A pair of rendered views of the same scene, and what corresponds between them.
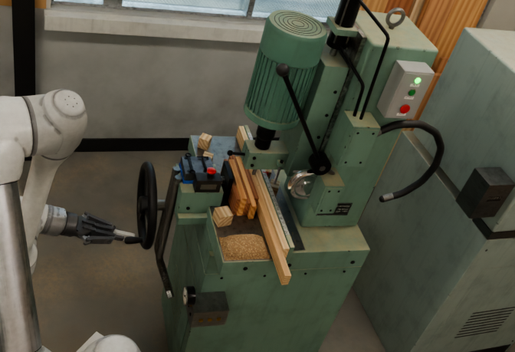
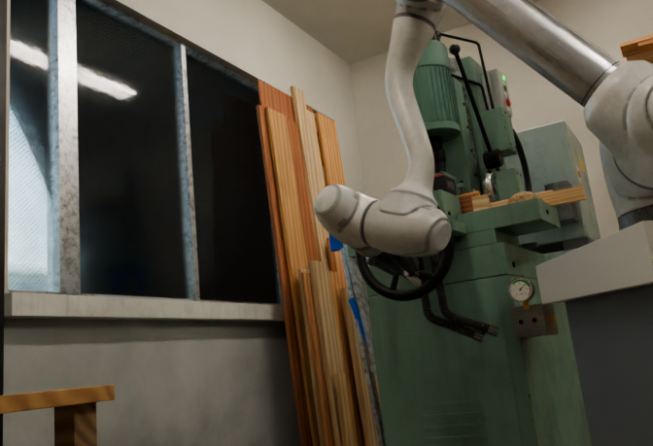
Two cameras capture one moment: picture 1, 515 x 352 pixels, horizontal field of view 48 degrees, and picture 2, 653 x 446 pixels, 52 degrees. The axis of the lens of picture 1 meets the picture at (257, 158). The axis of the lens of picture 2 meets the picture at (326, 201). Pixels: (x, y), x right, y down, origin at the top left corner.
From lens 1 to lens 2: 2.20 m
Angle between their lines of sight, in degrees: 60
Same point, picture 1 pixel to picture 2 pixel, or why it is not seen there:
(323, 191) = (515, 173)
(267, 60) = (426, 68)
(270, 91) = (440, 92)
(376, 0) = (299, 251)
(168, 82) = (147, 398)
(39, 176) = (409, 74)
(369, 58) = (472, 66)
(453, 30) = not seen: hidden behind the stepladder
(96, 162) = not seen: outside the picture
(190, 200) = (447, 202)
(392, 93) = (498, 88)
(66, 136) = not seen: outside the picture
